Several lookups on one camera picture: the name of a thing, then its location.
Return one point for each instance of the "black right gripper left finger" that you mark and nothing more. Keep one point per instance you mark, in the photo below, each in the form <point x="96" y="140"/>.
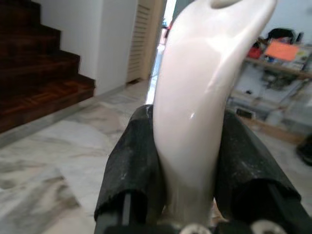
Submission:
<point x="131" y="158"/>

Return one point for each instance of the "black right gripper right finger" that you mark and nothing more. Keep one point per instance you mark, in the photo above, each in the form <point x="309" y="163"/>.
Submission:
<point x="248" y="170"/>

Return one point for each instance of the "cluttered wooden shelf unit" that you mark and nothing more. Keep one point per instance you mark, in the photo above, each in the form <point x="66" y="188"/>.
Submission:
<point x="275" y="85"/>

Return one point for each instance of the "beige louvered door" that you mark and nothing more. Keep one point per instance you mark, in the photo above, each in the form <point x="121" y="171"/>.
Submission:
<point x="139" y="41"/>

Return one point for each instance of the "orange paper sheet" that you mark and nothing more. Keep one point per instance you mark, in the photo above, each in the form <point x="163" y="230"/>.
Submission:
<point x="281" y="50"/>

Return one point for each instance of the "dark wooden staircase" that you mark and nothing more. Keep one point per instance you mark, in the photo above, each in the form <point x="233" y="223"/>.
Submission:
<point x="36" y="73"/>

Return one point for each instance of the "black bag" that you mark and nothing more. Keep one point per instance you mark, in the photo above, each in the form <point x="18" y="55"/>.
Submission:
<point x="280" y="34"/>

